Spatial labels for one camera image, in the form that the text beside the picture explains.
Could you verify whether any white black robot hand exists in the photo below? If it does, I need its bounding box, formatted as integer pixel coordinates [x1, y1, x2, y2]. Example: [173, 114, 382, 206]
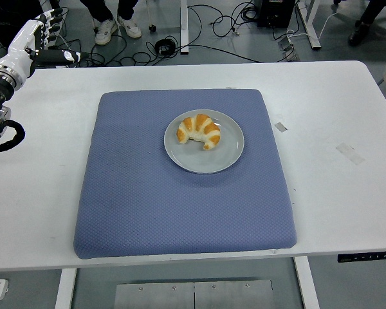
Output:
[0, 8, 91, 80]

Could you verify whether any croissant bread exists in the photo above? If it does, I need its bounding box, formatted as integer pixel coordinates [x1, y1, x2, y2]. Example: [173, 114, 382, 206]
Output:
[176, 113, 221, 151]

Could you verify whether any large black computer case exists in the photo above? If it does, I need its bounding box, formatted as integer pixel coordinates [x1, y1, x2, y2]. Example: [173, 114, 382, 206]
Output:
[0, 0, 42, 49]

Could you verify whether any person's leg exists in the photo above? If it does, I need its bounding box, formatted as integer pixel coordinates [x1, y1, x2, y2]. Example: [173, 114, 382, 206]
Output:
[362, 0, 386, 26]
[117, 0, 139, 20]
[80, 0, 116, 23]

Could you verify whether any grey round plate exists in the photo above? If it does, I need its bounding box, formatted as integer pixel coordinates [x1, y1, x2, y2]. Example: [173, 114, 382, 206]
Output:
[163, 109, 246, 174]

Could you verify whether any blue quilted mat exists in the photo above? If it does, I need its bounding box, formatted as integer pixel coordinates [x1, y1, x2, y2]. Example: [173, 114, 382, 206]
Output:
[73, 88, 298, 260]

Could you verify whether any white table leg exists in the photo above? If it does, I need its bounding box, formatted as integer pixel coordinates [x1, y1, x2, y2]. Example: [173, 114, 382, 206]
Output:
[293, 256, 321, 309]
[54, 268, 78, 309]

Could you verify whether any black equipment box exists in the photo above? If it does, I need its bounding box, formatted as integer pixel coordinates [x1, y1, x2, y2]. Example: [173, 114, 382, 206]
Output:
[256, 0, 295, 28]

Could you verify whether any grey foot pedal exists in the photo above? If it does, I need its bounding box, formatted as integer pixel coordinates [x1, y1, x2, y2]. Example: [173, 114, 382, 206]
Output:
[278, 35, 300, 62]

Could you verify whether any grey metal plate with screws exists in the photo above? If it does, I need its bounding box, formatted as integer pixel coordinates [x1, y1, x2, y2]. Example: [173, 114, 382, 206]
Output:
[114, 279, 274, 309]

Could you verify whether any black leather shoe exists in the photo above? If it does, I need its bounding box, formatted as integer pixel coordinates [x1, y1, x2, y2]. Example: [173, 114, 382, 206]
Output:
[347, 21, 371, 47]

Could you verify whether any large clear tape piece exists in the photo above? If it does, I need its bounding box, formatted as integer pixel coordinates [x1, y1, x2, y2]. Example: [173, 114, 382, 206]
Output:
[335, 142, 366, 166]

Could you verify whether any black table control panel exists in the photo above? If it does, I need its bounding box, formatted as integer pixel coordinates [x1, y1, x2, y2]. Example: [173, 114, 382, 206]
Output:
[337, 251, 386, 263]

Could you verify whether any coiled black cable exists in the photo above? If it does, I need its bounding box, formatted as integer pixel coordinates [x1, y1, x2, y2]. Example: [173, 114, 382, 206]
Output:
[154, 38, 176, 56]

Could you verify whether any white desk frame post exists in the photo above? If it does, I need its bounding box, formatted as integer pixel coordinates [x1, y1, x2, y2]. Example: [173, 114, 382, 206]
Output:
[179, 0, 190, 55]

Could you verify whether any long black floor cable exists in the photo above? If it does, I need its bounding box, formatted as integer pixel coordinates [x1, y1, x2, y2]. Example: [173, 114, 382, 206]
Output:
[175, 43, 264, 64]

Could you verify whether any white desk frame foot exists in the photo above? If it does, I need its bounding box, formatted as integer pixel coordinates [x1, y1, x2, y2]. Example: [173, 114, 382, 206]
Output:
[295, 0, 322, 50]

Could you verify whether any white floor cable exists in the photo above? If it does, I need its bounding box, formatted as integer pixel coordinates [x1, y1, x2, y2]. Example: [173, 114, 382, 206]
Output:
[318, 12, 338, 39]

